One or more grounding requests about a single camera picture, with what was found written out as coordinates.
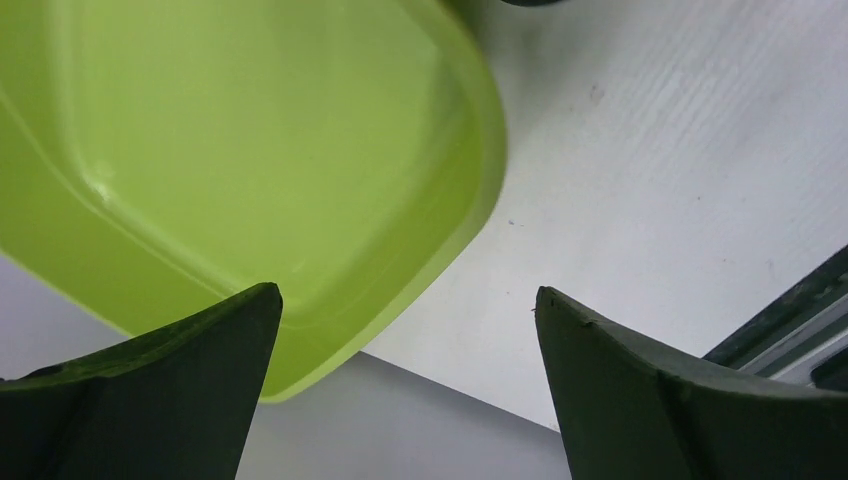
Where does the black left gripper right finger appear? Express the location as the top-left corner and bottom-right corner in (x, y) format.
(535, 286), (847, 479)

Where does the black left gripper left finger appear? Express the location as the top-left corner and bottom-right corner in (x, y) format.
(1, 283), (283, 479)

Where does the green plastic tray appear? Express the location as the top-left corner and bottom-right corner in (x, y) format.
(1, 1), (506, 403)

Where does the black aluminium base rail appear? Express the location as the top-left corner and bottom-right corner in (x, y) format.
(704, 247), (847, 392)

